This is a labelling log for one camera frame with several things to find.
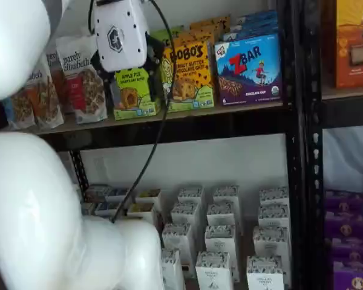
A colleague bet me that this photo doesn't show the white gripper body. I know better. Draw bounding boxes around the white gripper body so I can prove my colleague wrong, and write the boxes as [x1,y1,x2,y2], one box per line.
[94,0,149,73]

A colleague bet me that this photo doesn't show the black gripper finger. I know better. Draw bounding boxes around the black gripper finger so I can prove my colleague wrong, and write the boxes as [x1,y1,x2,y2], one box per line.
[90,50,116,111]
[144,34,167,105]

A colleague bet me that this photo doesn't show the green Bobo's apple pie box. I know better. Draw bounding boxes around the green Bobo's apple pie box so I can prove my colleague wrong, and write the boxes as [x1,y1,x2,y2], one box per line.
[159,36,176,50]
[113,68,162,121]
[151,25,186,40]

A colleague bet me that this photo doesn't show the yellow Bobo's peanut butter box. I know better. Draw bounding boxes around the yellow Bobo's peanut butter box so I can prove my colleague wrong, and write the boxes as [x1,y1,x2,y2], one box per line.
[180,28,216,39]
[161,40,215,114]
[189,14,231,31]
[172,35,215,47]

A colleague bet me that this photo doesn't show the blue Zbar chocolate chip box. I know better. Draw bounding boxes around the blue Zbar chocolate chip box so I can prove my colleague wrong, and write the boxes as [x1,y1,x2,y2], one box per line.
[237,10,278,25]
[214,32,283,107]
[229,19,279,33]
[222,28,280,42]

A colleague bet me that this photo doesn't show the small white box blue top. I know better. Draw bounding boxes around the small white box blue top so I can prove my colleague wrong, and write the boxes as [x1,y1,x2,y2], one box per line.
[94,201,122,217]
[105,187,131,203]

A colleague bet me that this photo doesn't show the small white box yellow top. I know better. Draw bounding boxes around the small white box yellow top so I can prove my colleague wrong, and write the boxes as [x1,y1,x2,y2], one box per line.
[126,202,155,225]
[135,188,163,213]

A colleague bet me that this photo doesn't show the white patterned pantry box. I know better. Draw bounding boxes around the white patterned pantry box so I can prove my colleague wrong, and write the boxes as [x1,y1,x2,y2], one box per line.
[195,251,232,290]
[206,202,239,227]
[170,201,201,227]
[204,224,240,255]
[246,256,285,290]
[253,225,292,259]
[257,203,292,229]
[160,248,186,290]
[212,184,241,207]
[258,186,290,208]
[177,185,205,207]
[162,222,197,270]

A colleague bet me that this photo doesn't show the black metal shelf rack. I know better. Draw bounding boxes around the black metal shelf rack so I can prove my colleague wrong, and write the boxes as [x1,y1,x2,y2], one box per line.
[304,0,363,290]
[0,0,310,290]

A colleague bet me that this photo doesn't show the large orange box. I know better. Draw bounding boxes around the large orange box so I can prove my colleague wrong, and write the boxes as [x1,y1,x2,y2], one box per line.
[322,0,363,90]

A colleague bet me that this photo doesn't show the purple snack box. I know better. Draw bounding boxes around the purple snack box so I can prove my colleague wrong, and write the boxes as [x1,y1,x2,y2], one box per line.
[324,210,363,240]
[324,189,363,213]
[332,260,363,290]
[330,236,363,264]

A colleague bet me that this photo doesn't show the dark red label granola bag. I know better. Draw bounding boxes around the dark red label granola bag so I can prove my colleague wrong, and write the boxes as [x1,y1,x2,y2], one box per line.
[45,47,77,115]

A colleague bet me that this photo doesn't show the orange label granola bag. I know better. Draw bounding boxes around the orange label granola bag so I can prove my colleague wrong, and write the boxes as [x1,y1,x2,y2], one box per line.
[24,56,65,129]

